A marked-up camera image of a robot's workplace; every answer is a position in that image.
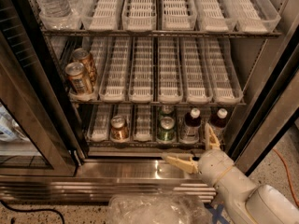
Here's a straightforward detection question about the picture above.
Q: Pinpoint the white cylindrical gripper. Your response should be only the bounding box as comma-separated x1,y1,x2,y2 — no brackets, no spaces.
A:
162,123,234,187

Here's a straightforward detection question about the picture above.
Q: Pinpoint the dark bottle white cap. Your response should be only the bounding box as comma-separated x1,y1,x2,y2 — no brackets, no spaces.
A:
179,107,202,144
205,108,228,143

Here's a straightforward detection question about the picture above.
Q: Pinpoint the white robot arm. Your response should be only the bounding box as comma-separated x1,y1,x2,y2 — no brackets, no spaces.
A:
163,124,299,224

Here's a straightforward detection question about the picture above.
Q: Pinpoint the shelf tray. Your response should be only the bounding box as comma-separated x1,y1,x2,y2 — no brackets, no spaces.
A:
177,105,202,146
99,37,131,103
121,0,157,32
133,105,152,142
194,0,236,33
179,37,213,105
158,37,183,104
157,105,176,144
200,105,230,146
128,37,153,103
161,0,197,31
204,38,243,105
39,0,82,30
87,105,112,142
231,0,281,34
81,0,123,31
68,37,108,101
110,105,132,143

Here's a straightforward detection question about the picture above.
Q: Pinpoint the copper can bottom shelf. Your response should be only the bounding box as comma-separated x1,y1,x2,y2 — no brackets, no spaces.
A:
111,116,129,141

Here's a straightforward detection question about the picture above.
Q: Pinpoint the steel fridge door right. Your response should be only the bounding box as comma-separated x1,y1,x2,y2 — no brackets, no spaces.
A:
225,25,299,175

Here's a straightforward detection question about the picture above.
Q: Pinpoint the steel fridge base grille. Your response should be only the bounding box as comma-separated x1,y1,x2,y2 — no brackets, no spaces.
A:
0,160,219,203

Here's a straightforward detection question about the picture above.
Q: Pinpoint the gold can front middle shelf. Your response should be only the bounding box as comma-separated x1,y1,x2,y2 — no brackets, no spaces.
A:
65,62,93,94

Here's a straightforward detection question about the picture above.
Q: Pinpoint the gold can shelf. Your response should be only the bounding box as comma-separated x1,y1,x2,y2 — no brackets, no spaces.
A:
65,62,93,94
72,48,97,86

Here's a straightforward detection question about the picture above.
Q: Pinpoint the gold can rear middle shelf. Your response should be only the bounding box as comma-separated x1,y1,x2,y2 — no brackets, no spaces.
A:
72,48,97,86

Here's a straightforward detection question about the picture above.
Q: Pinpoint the glass fridge door left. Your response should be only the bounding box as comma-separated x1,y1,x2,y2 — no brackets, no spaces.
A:
0,0,86,178

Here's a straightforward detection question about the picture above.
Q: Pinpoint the clear water bottle front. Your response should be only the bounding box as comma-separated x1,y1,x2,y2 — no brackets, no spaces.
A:
36,0,71,18

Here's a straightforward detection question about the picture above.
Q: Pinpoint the green can front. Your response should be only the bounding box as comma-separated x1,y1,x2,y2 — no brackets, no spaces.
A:
157,117,175,142

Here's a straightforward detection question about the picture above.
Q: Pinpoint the green can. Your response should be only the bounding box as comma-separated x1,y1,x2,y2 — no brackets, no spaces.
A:
158,105,175,119
157,117,175,142

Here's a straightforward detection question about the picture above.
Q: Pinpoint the green can rear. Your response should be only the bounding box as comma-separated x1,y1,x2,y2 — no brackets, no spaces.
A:
158,105,175,119

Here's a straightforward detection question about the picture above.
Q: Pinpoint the blue tape cross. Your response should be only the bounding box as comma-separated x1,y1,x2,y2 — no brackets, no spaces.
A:
205,203,230,224

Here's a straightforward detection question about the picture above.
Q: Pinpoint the clear plastic bag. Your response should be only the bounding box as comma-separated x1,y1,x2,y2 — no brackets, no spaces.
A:
107,194,212,224

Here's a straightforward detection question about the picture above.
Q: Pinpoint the orange cable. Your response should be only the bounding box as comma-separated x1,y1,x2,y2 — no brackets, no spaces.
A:
272,147,299,209

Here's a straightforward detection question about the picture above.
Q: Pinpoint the middle wire shelf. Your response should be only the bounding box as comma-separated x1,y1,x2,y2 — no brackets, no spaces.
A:
71,100,246,106

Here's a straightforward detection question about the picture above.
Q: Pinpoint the wire shelf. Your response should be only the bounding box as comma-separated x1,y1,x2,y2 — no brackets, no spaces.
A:
71,100,246,106
84,139,227,149
42,29,282,39

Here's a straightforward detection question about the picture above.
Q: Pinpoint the bottom wire shelf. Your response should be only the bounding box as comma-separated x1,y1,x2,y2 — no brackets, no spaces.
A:
84,139,227,149

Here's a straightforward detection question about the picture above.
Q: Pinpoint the top wire shelf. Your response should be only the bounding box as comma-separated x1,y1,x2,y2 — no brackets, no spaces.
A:
42,29,282,39

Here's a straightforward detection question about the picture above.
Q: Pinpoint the black cable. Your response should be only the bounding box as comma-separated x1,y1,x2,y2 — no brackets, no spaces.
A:
0,200,65,224

